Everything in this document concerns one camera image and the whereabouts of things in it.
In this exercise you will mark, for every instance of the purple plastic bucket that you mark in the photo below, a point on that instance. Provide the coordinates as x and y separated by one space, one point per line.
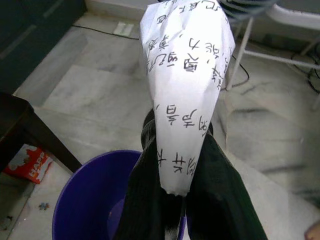
85 195

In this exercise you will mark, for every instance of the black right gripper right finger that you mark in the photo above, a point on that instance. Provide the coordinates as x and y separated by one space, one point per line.
220 200

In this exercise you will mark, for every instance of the small puzzle piece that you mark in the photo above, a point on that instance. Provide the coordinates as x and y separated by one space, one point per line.
43 206

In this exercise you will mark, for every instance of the grey fan grille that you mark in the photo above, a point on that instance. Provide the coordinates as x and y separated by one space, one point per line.
240 7

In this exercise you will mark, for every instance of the dark cabinet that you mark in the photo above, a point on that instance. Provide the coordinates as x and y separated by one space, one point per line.
30 30

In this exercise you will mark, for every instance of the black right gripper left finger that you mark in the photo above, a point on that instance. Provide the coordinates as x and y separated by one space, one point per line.
145 200

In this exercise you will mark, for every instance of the dark wooden table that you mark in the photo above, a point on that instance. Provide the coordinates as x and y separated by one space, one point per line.
15 112

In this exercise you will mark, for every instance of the red white cardboard box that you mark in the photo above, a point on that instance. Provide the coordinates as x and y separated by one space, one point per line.
32 165

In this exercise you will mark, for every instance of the white handwritten paper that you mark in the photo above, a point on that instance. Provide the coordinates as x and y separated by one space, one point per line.
182 87

